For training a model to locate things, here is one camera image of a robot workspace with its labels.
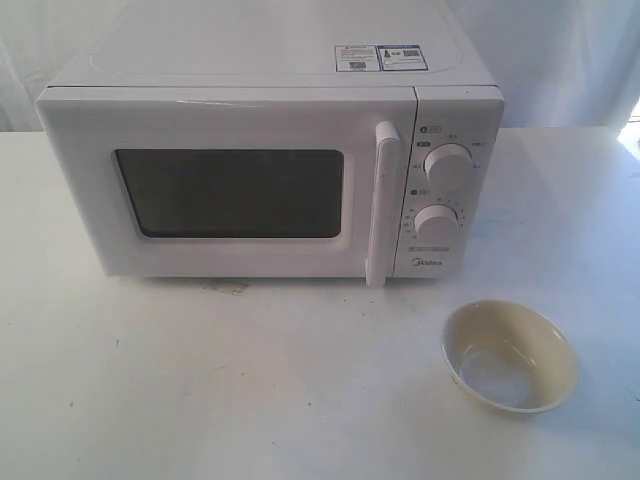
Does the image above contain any white control knob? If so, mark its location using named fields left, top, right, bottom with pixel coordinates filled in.
left=414, top=204, right=459, bottom=242
left=423, top=143, right=474, bottom=189

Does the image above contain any cream ceramic bowl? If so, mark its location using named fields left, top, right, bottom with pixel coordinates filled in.
left=441, top=299, right=580, bottom=415

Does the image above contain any upper white control knob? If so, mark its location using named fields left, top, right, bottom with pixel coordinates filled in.
left=423, top=143, right=474, bottom=189

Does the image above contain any white microwave door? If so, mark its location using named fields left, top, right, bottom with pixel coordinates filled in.
left=36, top=87, right=417, bottom=286

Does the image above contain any blue white warning sticker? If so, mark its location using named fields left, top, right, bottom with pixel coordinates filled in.
left=334, top=44, right=428, bottom=72

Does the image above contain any lower white control knob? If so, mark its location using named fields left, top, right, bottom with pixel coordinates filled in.
left=414, top=204, right=459, bottom=242

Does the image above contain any white microwave oven body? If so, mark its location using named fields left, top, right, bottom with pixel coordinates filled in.
left=37, top=1, right=504, bottom=281

